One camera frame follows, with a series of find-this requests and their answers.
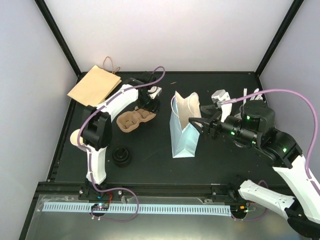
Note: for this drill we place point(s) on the black frame post left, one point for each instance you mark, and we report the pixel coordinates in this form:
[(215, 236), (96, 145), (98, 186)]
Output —
[(48, 17)]

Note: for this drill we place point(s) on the light blue cable duct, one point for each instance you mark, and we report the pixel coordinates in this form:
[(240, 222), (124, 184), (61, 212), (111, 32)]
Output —
[(156, 209)]

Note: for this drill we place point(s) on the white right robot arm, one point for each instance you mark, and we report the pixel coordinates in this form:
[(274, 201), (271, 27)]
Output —
[(255, 130)]

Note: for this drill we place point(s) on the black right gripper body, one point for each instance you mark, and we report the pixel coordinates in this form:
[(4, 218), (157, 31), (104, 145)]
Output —
[(216, 125)]

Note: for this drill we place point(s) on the stack of black lids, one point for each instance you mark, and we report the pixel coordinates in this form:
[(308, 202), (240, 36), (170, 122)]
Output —
[(121, 157)]

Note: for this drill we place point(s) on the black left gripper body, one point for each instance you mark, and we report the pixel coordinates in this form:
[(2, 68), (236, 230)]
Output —
[(146, 104)]

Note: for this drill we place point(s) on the light blue paper bag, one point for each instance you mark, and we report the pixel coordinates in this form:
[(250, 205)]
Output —
[(184, 136)]

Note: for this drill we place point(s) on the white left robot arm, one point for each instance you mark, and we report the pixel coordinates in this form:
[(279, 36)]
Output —
[(134, 103)]

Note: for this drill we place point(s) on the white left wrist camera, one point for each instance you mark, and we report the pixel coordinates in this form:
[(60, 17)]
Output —
[(154, 92)]

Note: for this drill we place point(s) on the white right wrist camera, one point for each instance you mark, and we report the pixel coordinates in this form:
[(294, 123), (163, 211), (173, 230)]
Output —
[(219, 98)]

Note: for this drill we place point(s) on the black frame post right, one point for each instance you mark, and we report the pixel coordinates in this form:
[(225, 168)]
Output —
[(282, 29)]

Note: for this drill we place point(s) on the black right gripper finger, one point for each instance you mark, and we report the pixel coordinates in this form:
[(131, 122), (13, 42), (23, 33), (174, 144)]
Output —
[(200, 124), (211, 111)]

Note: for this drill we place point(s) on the black circuit board with leds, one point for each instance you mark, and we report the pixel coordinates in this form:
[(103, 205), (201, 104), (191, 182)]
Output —
[(100, 207)]

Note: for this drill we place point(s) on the brown kraft paper bag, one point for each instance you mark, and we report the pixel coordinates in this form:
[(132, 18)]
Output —
[(97, 84)]

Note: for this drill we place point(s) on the black frame post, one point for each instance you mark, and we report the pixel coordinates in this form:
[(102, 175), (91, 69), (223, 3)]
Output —
[(48, 17), (282, 29)]

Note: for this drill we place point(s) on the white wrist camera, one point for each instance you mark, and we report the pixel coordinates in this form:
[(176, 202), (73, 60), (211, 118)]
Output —
[(219, 98), (154, 92)]

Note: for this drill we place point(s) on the white paper coffee cup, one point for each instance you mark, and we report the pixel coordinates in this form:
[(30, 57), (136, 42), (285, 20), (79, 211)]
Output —
[(75, 140)]

